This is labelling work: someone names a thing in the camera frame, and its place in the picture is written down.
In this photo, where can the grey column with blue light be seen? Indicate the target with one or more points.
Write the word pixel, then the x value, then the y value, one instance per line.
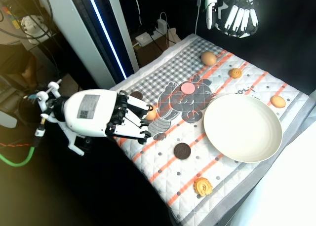
pixel 81 26

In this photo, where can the white power strip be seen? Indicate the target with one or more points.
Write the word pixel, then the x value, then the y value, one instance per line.
pixel 144 39

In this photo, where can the spiral rosette butter cookie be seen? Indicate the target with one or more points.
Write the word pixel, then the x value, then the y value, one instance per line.
pixel 235 73

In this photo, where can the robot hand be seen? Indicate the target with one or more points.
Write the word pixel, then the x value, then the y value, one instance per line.
pixel 89 112
pixel 237 16

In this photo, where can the cream round plate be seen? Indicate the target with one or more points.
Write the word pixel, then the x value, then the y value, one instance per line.
pixel 242 127

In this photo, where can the pink sandwich cookie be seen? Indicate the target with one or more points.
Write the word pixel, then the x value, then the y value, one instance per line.
pixel 187 88

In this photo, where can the brown egg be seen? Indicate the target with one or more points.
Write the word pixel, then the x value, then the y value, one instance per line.
pixel 209 58
pixel 151 114

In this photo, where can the flower-shaped butter cookie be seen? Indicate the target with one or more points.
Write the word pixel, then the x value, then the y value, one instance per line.
pixel 203 186

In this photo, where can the quilt with printed bear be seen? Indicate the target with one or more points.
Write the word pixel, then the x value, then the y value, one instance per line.
pixel 172 63

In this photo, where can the brown cardboard box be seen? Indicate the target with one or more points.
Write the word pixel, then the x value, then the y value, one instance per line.
pixel 158 50

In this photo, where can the white plastic device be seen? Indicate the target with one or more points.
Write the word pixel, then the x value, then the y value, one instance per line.
pixel 33 28

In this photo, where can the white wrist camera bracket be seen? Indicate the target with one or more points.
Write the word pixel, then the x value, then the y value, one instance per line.
pixel 72 139

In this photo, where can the smooth round biscuit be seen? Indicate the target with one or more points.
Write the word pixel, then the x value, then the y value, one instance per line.
pixel 277 101

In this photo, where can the white charger plug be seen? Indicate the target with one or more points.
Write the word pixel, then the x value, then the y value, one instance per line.
pixel 162 25

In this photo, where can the brown chocolate sandwich cookie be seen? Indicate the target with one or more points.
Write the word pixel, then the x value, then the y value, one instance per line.
pixel 182 151
pixel 137 95

